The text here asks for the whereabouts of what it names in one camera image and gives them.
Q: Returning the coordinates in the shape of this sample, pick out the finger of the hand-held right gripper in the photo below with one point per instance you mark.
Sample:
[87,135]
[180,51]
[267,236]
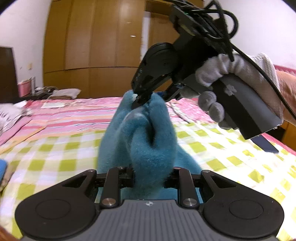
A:
[174,92]
[144,88]

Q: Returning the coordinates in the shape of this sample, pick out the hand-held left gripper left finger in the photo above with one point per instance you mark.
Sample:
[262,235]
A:
[126,180]

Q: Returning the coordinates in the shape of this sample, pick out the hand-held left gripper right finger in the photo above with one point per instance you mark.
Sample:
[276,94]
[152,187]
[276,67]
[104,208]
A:
[170,180]

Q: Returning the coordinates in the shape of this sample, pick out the teal flower-pattern sweater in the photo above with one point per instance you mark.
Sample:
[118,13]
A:
[148,143]

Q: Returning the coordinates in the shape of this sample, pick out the person's right forearm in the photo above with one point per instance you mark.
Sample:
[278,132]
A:
[288,92]

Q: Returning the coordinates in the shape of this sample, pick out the person's right hand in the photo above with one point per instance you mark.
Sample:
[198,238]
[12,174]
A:
[249,66]

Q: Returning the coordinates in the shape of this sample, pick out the dark flat object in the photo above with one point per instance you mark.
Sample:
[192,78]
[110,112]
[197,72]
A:
[266,143]

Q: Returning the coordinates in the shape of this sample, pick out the wooden desk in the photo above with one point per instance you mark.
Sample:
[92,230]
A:
[289,135]

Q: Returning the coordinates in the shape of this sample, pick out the pink floral cloth pile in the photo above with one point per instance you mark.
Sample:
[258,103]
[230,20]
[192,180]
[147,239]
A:
[286,69]

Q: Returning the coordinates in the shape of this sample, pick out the brown wooden wardrobe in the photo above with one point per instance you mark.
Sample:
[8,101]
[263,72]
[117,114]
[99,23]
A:
[92,41]

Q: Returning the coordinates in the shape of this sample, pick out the yellow-green checked quilt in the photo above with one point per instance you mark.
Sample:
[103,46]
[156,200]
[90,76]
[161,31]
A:
[57,157]

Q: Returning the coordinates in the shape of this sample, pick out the pink striped blanket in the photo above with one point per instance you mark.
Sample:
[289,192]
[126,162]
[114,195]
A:
[76,115]

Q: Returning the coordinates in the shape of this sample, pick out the grey folded cloth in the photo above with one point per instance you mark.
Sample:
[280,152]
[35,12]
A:
[66,93]

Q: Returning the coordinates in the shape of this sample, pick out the white paper sheet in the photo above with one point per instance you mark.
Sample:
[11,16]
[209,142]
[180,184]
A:
[53,105]

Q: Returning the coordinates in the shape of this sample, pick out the steel thermos bottle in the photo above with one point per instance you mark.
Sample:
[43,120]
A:
[34,84]

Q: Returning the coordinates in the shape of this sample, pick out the pink box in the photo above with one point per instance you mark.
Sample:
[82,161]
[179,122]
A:
[25,88]

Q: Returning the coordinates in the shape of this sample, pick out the folded blue ribbed garment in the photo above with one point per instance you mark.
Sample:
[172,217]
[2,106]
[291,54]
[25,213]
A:
[2,170]

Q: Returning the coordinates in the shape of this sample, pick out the white pink-print pillow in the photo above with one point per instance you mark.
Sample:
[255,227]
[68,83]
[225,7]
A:
[10,114]

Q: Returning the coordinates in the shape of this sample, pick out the dark wooden headboard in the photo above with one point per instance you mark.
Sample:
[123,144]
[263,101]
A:
[7,74]

